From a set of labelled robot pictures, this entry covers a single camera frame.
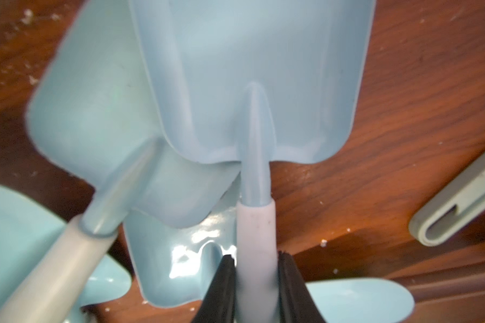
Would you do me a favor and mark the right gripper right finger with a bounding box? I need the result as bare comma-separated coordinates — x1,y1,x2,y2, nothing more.
278,252,325,323

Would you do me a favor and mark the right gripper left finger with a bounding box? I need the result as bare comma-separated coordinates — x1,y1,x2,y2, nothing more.
191,254,237,323

